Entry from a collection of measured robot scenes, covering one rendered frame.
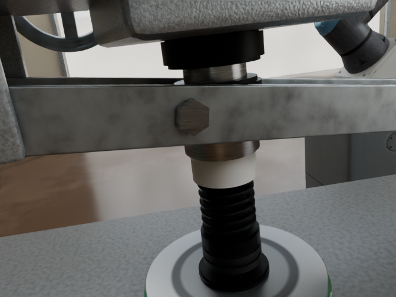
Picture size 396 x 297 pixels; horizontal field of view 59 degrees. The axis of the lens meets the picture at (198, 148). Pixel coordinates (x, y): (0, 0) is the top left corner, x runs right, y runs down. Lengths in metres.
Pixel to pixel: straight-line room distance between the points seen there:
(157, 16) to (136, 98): 0.07
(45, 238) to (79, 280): 0.16
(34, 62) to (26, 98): 5.12
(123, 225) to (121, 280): 0.15
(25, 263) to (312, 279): 0.42
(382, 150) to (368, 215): 0.93
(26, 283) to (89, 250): 0.10
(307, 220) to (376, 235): 0.10
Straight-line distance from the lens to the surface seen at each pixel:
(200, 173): 0.36
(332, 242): 0.55
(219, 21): 0.24
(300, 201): 0.66
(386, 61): 1.59
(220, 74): 0.33
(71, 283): 0.54
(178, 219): 0.63
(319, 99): 0.35
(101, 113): 0.27
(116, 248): 0.58
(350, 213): 0.63
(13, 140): 0.25
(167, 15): 0.23
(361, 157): 1.50
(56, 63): 5.32
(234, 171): 0.35
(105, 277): 0.53
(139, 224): 0.63
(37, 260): 0.62
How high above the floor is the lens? 1.12
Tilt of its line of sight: 17 degrees down
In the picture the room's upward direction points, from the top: 7 degrees counter-clockwise
